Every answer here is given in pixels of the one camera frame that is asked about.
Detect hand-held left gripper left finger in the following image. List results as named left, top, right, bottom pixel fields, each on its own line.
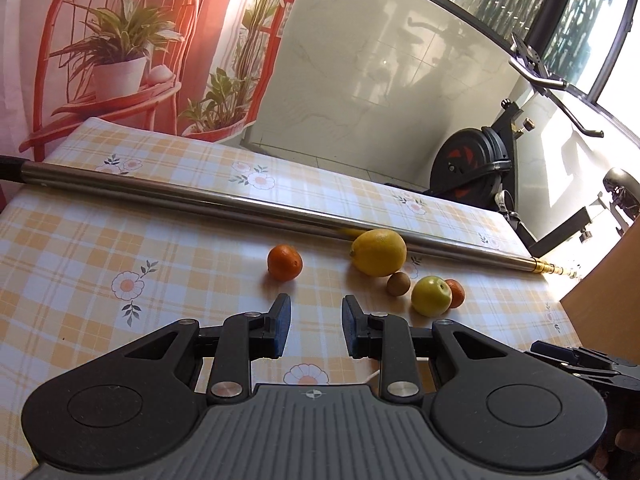
left=114, top=293, right=293, bottom=406

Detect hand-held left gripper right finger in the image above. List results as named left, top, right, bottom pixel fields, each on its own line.
left=341, top=295, right=523, bottom=406

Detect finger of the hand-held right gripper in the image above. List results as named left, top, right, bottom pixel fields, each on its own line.
left=530, top=340, right=632, bottom=378

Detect brown kiwi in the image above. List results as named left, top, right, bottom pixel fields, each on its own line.
left=386, top=272, right=412, bottom=297

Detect small orange mandarin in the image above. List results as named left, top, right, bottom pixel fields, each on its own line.
left=444, top=279, right=466, bottom=309
left=267, top=244, right=304, bottom=281

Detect yellow lemon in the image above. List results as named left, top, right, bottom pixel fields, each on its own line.
left=349, top=229, right=408, bottom=277

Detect yellow-green apple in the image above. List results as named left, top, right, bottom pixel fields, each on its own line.
left=411, top=275, right=453, bottom=318

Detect telescopic metal pole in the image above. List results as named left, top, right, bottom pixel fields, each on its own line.
left=0, top=155, right=583, bottom=280

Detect black exercise bike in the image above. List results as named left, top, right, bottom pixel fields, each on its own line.
left=385, top=32, right=640, bottom=261

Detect printed room backdrop cloth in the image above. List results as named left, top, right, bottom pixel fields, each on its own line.
left=0, top=0, right=312, bottom=197

